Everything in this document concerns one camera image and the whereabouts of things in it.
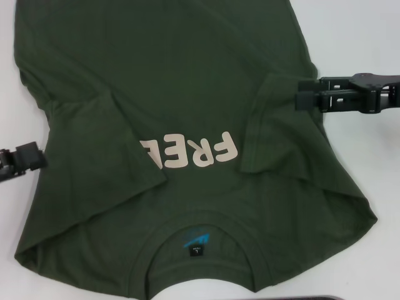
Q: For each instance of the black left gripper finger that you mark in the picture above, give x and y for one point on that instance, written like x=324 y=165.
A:
x=28 y=156
x=9 y=175

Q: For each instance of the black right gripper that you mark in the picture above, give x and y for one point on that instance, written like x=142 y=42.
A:
x=384 y=90

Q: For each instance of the dark green FREE t-shirt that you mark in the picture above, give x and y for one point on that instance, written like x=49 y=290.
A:
x=187 y=62

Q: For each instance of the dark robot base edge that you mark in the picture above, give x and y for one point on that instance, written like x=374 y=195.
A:
x=318 y=298

